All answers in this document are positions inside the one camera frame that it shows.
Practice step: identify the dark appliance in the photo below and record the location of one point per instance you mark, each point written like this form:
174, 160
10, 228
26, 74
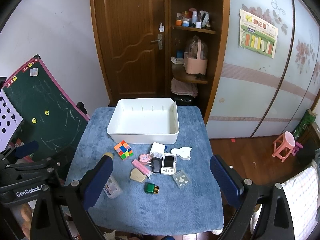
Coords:
183, 100

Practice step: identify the folded pink towels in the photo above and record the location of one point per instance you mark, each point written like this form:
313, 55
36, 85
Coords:
183, 87

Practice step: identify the white handheld game console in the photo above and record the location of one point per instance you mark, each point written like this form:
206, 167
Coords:
168, 163

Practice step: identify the white charger plug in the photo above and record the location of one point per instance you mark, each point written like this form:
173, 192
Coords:
157, 148

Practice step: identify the white board with black dots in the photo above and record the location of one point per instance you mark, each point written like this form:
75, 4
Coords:
7, 115

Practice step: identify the white paper packet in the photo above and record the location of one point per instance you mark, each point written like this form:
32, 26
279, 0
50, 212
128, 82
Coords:
177, 60

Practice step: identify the white plastic storage tray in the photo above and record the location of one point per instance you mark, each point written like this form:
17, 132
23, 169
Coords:
142, 122

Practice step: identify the cluster of toiletry bottles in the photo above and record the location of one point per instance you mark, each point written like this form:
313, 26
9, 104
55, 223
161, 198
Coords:
193, 18

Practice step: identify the pink plastic stool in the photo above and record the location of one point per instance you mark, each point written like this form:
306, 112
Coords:
283, 145

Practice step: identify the wall poster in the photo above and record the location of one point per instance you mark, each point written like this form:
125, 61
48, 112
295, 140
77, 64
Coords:
258, 33

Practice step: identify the small clear lidded box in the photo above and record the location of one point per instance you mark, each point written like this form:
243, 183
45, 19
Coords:
182, 179

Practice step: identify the purple toy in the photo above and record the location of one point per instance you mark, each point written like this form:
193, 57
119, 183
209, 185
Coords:
297, 148

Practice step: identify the brown wooden door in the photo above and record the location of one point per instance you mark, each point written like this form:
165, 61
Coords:
130, 42

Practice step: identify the white cat-shaped gadget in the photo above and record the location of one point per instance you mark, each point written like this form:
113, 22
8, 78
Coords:
182, 153

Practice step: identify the blue cup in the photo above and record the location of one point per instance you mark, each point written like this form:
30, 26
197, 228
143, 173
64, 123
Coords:
179, 54

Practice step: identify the white door hook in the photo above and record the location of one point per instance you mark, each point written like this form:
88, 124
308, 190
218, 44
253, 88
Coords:
162, 27

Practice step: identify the checked white cloth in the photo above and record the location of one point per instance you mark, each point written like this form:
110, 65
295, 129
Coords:
302, 195

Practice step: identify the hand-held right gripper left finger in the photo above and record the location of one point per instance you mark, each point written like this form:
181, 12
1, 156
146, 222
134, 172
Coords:
97, 182

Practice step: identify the black easel knob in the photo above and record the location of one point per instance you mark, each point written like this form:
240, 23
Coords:
81, 107

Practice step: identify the green bottle with gold cap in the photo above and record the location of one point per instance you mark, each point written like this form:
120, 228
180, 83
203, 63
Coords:
149, 188

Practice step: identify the pink basket with clear dome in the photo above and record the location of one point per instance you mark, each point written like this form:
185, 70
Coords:
196, 65

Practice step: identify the green chalkboard with pink frame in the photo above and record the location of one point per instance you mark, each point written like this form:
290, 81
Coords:
45, 97

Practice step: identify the black plug adapter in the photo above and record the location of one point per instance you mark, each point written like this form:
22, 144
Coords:
156, 166

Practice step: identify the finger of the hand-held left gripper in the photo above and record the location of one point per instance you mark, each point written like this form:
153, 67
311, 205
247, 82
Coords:
26, 149
37, 167

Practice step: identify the blue table cloth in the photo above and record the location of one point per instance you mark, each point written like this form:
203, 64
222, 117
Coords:
162, 205

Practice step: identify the green patterned bag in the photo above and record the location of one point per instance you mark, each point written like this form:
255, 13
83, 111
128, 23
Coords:
303, 125

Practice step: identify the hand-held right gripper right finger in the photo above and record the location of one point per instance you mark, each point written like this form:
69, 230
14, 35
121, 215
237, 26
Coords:
225, 180

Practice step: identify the pink round compact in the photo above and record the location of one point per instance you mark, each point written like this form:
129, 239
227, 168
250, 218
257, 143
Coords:
144, 158

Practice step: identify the multicoloured puzzle cube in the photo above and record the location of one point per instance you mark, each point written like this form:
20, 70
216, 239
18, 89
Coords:
123, 150

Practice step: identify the brown wooden corner shelf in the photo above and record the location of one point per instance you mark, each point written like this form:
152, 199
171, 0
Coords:
217, 55

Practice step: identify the beige hexagonal case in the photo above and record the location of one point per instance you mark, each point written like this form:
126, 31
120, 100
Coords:
137, 176

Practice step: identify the floral sliding wardrobe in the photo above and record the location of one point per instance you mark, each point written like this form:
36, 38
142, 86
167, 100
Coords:
250, 92

